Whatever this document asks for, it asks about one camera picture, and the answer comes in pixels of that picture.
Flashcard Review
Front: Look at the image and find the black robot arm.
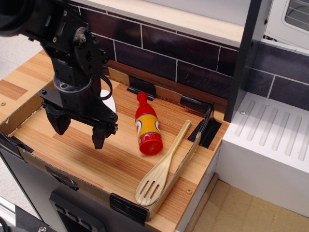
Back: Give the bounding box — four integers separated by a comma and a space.
0, 0, 118, 149

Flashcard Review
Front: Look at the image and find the wooden slotted spatula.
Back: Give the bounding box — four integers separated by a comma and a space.
135, 120, 191, 206

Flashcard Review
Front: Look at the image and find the white appliance with grille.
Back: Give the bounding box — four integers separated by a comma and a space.
265, 0, 309, 49

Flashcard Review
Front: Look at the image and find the red hot sauce bottle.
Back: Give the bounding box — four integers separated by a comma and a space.
135, 92, 163, 156

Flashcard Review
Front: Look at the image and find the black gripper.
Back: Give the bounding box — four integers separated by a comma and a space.
39, 86, 118, 149

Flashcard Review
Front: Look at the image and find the dark vertical post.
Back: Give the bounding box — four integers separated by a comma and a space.
224, 0, 271, 122

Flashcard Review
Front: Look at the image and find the yellow handled toy knife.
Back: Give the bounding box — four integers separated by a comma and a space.
100, 89, 116, 113

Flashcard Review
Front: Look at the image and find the wooden shelf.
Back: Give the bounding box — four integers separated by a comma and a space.
76, 0, 244, 48

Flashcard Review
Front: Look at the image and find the cardboard fence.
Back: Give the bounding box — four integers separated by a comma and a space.
0, 68, 204, 225

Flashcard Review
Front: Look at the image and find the black oven control panel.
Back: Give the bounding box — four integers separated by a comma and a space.
49, 192, 106, 232

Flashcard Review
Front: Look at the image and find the white ridged sink drainboard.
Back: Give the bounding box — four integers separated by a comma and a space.
216, 93, 309, 217

